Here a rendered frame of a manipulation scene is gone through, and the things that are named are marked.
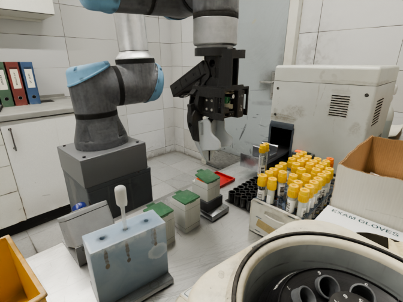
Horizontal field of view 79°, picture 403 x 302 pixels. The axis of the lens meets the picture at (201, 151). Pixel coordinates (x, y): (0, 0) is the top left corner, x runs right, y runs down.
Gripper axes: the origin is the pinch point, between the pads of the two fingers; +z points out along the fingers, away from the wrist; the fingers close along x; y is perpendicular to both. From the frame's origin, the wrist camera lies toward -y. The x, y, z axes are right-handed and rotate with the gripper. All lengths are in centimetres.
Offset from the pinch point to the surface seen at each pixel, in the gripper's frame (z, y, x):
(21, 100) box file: 10, -193, 3
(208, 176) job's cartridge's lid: 4.8, 1.0, 0.1
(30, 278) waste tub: 3.5, 5.8, -32.7
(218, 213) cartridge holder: 11.8, 4.5, -0.7
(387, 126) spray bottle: 4, 20, 74
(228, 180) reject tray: 13.0, -4.9, 14.4
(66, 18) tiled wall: -54, -223, 56
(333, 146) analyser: 4.6, 13.3, 38.3
